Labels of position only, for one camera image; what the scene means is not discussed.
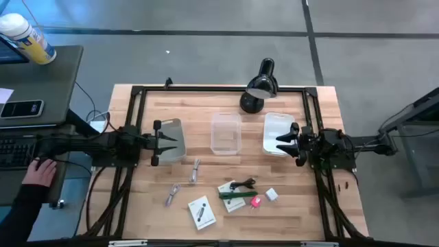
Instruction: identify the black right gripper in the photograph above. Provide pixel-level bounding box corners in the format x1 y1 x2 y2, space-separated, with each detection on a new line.
276 122 315 167

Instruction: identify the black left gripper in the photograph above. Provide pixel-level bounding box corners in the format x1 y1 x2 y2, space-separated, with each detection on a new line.
142 119 178 167

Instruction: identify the white cable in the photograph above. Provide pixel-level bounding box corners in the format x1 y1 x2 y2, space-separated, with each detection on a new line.
189 157 202 185

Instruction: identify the white wall charger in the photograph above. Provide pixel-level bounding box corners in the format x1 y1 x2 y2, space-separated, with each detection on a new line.
264 187 279 202

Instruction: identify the green braided cable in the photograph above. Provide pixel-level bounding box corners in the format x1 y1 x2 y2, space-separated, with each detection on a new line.
218 191 259 200

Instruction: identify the white card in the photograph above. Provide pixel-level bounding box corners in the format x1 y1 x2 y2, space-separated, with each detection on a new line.
217 180 247 213

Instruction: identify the person's forearm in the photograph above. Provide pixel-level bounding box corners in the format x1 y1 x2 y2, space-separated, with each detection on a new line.
0 183 45 247

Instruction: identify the clear plastic bin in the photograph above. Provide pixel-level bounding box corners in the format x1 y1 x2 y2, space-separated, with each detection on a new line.
210 111 242 156

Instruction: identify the black desk lamp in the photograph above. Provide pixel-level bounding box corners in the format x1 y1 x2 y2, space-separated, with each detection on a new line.
239 57 279 115

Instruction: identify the white power adapter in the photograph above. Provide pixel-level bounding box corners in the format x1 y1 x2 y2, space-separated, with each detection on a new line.
89 118 110 134

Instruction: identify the white card reader box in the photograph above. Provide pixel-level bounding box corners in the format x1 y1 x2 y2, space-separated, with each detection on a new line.
187 195 217 231

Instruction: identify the grey metal stand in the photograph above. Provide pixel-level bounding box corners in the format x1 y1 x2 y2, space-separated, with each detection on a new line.
378 87 439 200

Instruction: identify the person's hand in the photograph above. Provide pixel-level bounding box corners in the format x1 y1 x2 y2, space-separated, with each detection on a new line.
21 158 58 188

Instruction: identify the dark grey desk top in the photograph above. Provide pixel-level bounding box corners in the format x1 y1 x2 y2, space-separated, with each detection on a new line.
0 45 84 130

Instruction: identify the black smartphone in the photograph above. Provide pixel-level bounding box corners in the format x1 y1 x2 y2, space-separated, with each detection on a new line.
0 99 45 120

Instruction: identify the black keyboard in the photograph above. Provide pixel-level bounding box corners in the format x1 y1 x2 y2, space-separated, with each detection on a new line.
0 135 38 172

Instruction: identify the dark keyboard shelf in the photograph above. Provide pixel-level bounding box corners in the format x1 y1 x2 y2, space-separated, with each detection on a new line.
0 125 71 207

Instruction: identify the white paper sheet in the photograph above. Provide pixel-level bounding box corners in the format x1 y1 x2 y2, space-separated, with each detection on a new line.
0 88 14 104

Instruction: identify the white yellow wipes canister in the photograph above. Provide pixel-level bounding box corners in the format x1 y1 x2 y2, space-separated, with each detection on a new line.
0 12 58 65

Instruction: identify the white plastic handled bin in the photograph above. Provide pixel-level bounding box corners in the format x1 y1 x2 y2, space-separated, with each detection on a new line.
152 118 187 164
262 112 296 157

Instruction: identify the black aluminium table frame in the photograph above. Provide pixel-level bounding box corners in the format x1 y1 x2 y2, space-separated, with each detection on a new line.
77 84 370 247

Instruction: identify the black cable bundle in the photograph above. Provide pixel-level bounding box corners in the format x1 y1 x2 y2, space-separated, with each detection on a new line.
313 169 366 240
80 166 135 238

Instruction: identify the thin black desk cable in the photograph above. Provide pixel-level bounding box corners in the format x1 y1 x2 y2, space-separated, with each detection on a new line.
74 81 110 121

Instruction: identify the silver metal bracket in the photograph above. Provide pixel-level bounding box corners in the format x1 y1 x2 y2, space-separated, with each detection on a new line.
108 239 148 247
300 241 340 247

